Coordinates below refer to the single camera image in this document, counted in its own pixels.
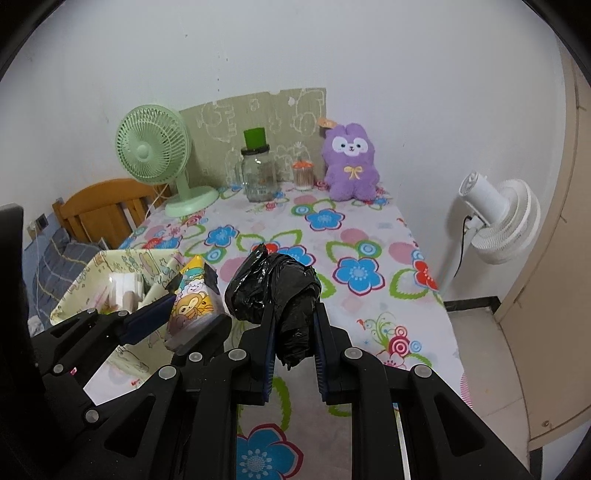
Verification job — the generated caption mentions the beige printed board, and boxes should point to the beige printed board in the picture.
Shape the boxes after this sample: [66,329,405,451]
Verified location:
[178,88,328,191]

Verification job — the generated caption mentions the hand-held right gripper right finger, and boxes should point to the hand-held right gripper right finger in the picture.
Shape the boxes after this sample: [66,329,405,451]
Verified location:
[314,304,534,480]

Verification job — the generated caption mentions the white crumpled cloth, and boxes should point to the white crumpled cloth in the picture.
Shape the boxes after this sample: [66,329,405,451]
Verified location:
[28,316,54,340]

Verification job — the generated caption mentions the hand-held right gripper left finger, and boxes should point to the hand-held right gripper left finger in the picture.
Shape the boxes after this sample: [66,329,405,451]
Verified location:
[69,305,280,480]

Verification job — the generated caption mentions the white standing fan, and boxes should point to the white standing fan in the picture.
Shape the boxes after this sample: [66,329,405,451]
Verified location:
[436,170,542,305]

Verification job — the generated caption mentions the green plastic cap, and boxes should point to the green plastic cap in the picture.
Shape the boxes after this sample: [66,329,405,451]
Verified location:
[243,128,268,151]

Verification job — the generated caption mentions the floral tablecloth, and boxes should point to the floral tablecloth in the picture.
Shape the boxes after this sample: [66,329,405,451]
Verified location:
[85,181,474,480]

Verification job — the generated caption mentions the grey plaid pillow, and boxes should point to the grey plaid pillow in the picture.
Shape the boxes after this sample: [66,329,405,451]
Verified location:
[23,228,105,320]

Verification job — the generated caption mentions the black plastic bag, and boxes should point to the black plastic bag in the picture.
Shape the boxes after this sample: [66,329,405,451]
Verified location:
[224,243,323,371]

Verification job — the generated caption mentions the cotton swab jar orange lid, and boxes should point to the cotton swab jar orange lid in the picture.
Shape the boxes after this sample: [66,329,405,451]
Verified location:
[292,159,317,192]

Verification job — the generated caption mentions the black fan cable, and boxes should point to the black fan cable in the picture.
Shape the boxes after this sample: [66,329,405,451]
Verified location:
[453,213,472,278]

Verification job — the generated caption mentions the beige wooden door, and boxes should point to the beige wooden door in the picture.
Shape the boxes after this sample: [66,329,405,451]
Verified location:
[493,44,591,455]

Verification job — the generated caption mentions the yellow printed fabric storage box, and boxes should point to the yellow printed fabric storage box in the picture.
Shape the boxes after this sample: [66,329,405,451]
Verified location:
[50,248,190,403]

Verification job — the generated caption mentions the white desk fan cable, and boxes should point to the white desk fan cable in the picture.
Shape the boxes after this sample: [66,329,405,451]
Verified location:
[146,184,174,219]

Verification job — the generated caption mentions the purple plush bunny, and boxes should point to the purple plush bunny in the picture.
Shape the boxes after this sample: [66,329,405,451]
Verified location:
[318,117,381,203]

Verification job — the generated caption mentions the wooden bed headboard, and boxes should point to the wooden bed headboard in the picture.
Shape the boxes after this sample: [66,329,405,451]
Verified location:
[52,178,162,253]

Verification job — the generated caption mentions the green desk fan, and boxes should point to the green desk fan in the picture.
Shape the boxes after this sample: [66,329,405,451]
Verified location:
[115,104,219,218]

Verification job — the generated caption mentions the cartoon printed tissue pack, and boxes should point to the cartoon printed tissue pack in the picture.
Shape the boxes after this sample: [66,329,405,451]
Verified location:
[163,256,222,352]

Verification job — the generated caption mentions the white folded cloth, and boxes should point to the white folded cloth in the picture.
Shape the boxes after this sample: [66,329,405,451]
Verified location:
[105,272,145,311]

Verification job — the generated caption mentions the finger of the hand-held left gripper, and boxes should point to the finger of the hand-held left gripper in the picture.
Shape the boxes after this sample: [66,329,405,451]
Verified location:
[171,315,232,370]
[30,295,178,441]

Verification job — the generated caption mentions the glass jar mug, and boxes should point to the glass jar mug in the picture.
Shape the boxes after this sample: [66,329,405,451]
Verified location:
[234,144,279,203]

